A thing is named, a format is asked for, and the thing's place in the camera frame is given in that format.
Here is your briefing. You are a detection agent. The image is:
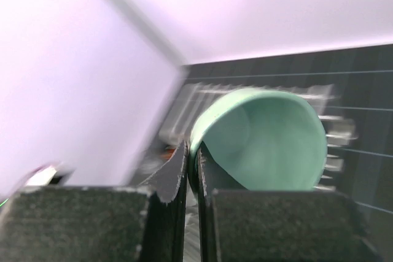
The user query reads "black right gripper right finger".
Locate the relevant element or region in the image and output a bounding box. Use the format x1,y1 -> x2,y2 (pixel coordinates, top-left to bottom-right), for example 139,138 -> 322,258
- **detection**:
196,147 -> 223,261

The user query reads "mint green ceramic mug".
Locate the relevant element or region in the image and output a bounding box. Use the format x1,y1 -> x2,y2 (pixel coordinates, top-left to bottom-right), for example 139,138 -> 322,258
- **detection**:
189,87 -> 327,191

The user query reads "black grid table mat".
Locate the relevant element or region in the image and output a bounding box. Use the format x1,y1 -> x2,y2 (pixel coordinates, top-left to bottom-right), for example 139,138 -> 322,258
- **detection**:
134,42 -> 393,262

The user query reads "chrome wire dish rack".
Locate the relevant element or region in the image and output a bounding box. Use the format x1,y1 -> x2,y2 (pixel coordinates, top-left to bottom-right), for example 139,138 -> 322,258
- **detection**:
159,83 -> 356,261

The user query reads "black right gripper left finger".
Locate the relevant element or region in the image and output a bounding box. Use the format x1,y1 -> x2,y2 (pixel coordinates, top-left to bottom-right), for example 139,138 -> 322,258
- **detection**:
139,141 -> 188,261

